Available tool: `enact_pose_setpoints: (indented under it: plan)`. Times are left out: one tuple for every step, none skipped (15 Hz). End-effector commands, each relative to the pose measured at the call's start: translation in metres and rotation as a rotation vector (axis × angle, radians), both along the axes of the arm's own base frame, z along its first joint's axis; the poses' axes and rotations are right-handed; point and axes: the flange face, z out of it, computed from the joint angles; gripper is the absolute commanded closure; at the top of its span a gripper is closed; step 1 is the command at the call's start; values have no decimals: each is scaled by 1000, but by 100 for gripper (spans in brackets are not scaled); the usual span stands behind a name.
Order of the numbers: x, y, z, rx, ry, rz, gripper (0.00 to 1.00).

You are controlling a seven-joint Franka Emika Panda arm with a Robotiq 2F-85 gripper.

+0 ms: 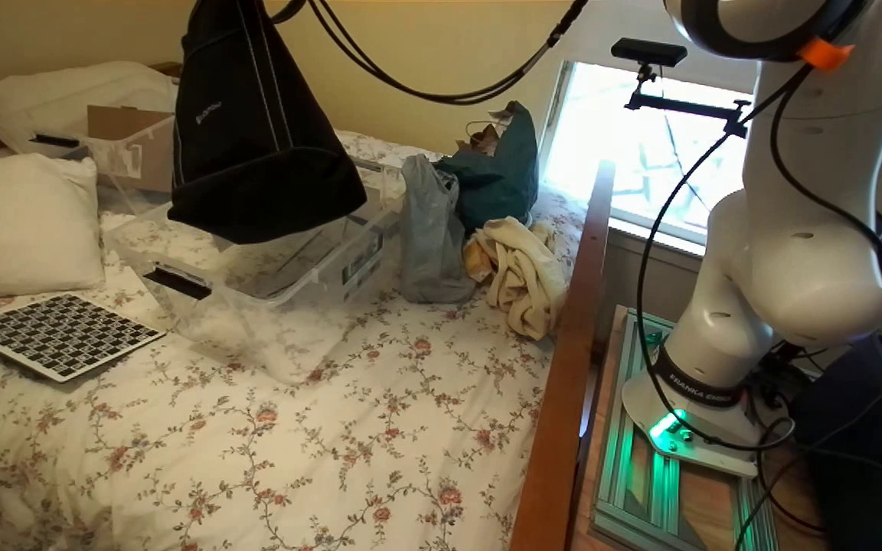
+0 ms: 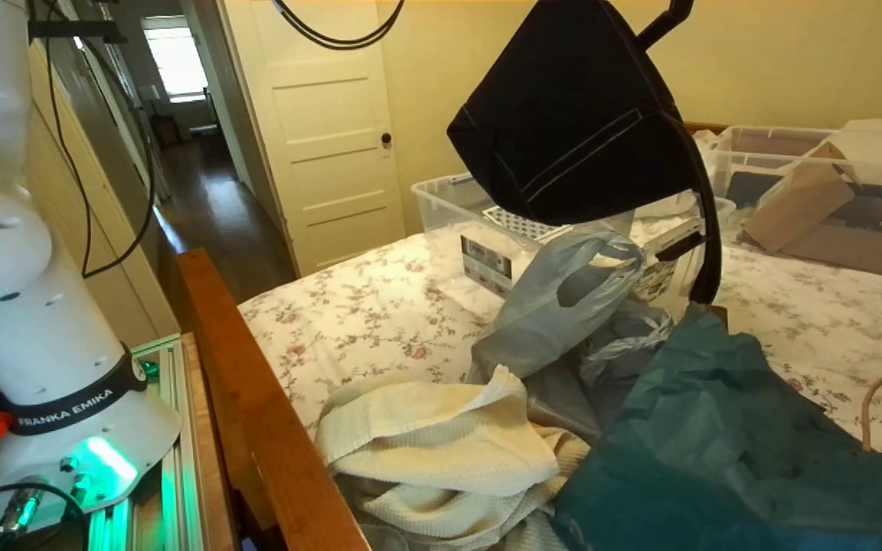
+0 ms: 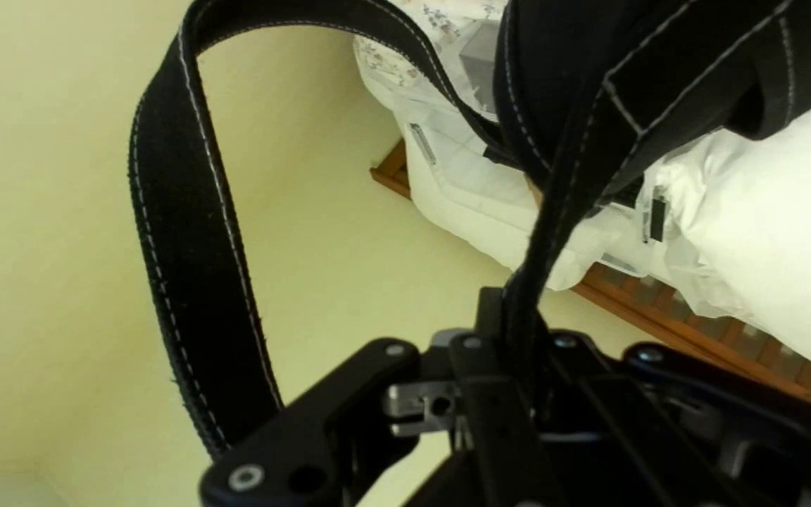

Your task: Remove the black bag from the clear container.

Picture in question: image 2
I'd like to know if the black tote bag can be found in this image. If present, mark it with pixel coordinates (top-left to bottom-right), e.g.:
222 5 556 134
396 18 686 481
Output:
446 0 726 309

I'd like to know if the clear plastic storage container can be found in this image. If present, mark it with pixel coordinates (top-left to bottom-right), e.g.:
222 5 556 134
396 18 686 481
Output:
410 169 743 312

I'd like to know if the grey plastic shopping bag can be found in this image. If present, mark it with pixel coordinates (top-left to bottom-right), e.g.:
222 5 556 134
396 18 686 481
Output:
473 223 660 382

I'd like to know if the cream cloth bag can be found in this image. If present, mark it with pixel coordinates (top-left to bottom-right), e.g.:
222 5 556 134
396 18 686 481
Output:
313 363 595 543

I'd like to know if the clear container holding cardboard box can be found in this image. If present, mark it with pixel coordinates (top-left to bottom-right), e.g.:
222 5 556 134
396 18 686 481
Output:
710 123 882 285

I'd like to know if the floral white bedspread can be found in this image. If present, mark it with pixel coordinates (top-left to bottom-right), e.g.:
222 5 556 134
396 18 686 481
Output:
235 223 882 460

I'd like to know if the white panel door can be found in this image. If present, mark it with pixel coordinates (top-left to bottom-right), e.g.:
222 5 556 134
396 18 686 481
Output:
218 0 410 279

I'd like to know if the brown wooden bed footboard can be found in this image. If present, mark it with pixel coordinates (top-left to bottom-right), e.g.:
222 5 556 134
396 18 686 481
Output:
159 246 373 551

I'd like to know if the teal cloth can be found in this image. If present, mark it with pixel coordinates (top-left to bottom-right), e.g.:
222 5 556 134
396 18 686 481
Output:
550 303 882 551

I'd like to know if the brown cardboard box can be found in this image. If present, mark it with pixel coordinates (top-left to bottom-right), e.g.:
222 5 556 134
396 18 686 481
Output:
743 163 857 256

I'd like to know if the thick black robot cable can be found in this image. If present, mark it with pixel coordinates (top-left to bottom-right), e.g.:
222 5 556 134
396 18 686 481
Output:
272 0 410 51

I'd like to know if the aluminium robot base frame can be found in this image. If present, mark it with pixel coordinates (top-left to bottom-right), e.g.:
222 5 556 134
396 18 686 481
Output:
79 333 213 551

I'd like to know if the thin black hanging cable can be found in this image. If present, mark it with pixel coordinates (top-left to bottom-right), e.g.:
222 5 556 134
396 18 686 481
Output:
23 0 159 282

